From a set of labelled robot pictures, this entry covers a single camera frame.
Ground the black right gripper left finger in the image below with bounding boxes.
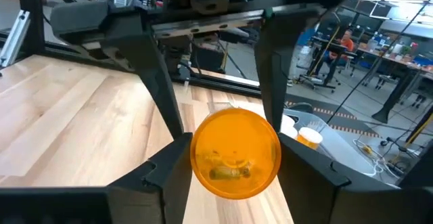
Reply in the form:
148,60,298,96
0,133,193,224

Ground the person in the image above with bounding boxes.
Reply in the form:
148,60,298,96
319,29,355,69

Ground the orange striped black floor mat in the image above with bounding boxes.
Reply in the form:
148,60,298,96
286,100,382,139

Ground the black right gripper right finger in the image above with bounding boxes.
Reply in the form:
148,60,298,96
278,133,433,224

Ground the silver aluminium extrusion bar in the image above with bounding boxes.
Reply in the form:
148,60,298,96
0,9,31,68

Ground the clear plastic bin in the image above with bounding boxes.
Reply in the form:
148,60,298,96
282,107,400,186

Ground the cluttered black office desk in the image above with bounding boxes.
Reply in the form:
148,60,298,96
355,30,433,125

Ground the black aluminium table frame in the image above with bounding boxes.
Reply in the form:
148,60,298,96
0,0,271,98

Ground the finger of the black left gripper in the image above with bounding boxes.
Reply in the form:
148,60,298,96
49,0,185,140
254,0,353,133

